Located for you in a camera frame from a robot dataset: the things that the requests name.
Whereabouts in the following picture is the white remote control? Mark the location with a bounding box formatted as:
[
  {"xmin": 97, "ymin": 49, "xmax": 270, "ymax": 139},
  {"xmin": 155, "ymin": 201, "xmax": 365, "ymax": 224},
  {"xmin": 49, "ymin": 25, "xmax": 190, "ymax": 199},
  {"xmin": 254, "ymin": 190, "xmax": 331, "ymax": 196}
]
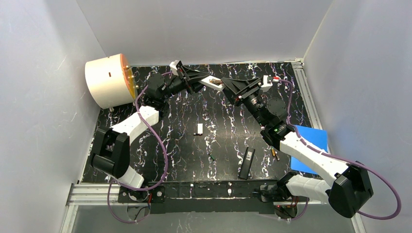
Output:
[{"xmin": 199, "ymin": 76, "xmax": 225, "ymax": 91}]

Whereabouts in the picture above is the brown black battery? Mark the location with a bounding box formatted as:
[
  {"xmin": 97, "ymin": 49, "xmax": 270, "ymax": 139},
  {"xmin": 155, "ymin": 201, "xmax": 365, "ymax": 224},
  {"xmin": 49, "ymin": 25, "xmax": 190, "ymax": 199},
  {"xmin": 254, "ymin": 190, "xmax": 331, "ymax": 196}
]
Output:
[{"xmin": 209, "ymin": 80, "xmax": 223, "ymax": 85}]

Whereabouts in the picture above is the white battery cover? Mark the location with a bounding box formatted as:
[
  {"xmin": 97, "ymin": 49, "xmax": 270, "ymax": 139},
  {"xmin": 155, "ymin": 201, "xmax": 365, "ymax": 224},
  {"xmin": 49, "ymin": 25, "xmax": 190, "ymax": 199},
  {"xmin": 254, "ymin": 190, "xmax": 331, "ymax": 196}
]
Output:
[{"xmin": 197, "ymin": 123, "xmax": 203, "ymax": 135}]

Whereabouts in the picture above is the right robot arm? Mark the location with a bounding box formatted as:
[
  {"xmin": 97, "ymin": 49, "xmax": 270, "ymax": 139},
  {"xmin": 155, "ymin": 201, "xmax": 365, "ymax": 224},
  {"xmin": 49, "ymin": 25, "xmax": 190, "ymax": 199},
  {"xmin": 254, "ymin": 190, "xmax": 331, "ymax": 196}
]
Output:
[{"xmin": 221, "ymin": 75, "xmax": 373, "ymax": 218}]

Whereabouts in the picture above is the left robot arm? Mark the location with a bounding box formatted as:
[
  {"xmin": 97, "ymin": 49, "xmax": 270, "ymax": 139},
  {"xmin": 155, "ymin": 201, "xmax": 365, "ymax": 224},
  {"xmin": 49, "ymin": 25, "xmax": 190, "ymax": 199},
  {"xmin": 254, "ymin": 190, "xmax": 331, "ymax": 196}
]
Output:
[{"xmin": 90, "ymin": 60, "xmax": 210, "ymax": 191}]

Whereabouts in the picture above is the black remote control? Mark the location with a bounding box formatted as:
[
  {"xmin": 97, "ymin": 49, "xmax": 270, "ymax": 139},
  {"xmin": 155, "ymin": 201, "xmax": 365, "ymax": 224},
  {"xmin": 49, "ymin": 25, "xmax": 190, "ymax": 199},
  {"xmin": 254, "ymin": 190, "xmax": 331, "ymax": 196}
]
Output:
[{"xmin": 238, "ymin": 147, "xmax": 256, "ymax": 180}]

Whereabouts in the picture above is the white cylinder with orange lid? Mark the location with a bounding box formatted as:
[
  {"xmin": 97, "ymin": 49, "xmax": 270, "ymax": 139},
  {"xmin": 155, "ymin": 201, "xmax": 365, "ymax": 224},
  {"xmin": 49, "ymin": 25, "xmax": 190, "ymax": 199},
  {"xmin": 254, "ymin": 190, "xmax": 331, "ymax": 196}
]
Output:
[{"xmin": 85, "ymin": 53, "xmax": 137, "ymax": 109}]

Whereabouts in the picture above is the blue sheet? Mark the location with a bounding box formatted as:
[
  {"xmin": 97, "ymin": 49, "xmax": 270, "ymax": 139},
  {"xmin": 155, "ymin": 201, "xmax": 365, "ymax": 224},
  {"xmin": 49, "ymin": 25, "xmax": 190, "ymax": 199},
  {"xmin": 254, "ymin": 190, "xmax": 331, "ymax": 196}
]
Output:
[{"xmin": 290, "ymin": 125, "xmax": 328, "ymax": 175}]

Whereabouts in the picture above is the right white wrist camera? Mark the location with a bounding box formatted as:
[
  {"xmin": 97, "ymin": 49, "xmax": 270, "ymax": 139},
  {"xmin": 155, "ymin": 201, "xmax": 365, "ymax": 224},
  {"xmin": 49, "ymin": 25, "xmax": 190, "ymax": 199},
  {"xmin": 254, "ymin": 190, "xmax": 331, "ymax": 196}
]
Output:
[{"xmin": 259, "ymin": 75, "xmax": 273, "ymax": 92}]

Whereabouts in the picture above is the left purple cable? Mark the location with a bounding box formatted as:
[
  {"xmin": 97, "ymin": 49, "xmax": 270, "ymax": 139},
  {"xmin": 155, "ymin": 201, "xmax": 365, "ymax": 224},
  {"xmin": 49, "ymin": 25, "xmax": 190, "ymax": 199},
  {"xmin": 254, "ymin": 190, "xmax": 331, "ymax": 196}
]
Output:
[{"xmin": 106, "ymin": 71, "xmax": 176, "ymax": 224}]

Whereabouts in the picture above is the purple cable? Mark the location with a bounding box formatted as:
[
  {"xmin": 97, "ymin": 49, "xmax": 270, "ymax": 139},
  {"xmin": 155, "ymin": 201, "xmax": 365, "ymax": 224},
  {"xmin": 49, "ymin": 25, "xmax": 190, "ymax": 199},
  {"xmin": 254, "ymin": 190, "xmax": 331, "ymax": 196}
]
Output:
[
  {"xmin": 272, "ymin": 77, "xmax": 402, "ymax": 222},
  {"xmin": 106, "ymin": 71, "xmax": 176, "ymax": 224}
]

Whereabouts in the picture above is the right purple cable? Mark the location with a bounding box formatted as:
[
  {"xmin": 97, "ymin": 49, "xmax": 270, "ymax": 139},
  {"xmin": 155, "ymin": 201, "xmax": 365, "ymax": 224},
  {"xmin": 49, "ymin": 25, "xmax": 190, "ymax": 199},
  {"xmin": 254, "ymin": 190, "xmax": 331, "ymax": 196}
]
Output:
[{"xmin": 272, "ymin": 77, "xmax": 402, "ymax": 222}]

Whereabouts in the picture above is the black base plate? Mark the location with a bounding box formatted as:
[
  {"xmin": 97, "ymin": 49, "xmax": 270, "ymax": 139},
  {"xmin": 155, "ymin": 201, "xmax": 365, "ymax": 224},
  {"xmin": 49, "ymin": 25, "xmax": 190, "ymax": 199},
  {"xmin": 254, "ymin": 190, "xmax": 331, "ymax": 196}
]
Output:
[{"xmin": 117, "ymin": 180, "xmax": 309, "ymax": 216}]

